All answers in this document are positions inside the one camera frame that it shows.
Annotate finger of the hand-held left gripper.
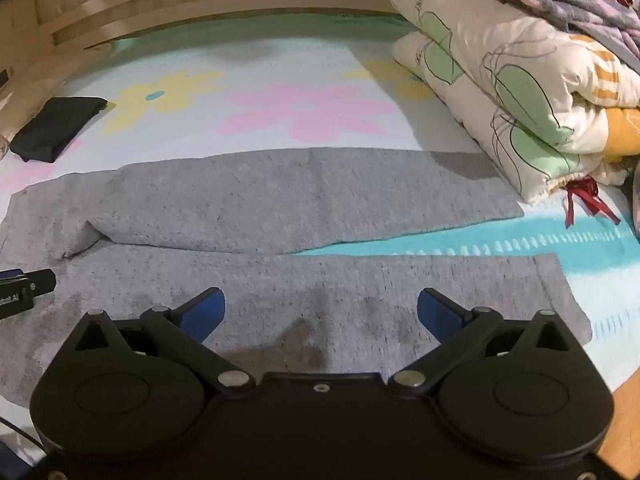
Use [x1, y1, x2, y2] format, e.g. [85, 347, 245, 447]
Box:
[0, 268, 56, 298]

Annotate red ribbon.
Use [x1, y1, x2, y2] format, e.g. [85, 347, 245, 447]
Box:
[565, 177, 621, 229]

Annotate floral bed blanket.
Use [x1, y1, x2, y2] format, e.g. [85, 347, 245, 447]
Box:
[0, 22, 640, 463]

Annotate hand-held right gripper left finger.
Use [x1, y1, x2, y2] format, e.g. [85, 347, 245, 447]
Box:
[70, 287, 256, 394]

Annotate black cable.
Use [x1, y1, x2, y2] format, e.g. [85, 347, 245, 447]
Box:
[0, 417, 44, 449]

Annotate black folded cloth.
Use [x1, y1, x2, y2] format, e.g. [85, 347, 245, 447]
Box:
[10, 96, 109, 164]

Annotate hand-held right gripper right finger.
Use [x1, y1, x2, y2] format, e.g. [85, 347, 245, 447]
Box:
[387, 287, 573, 393]

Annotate grey pants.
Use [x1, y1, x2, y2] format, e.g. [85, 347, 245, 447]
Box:
[0, 147, 594, 411]

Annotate folded cream leaf-print quilt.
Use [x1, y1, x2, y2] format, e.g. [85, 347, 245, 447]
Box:
[389, 0, 640, 206]

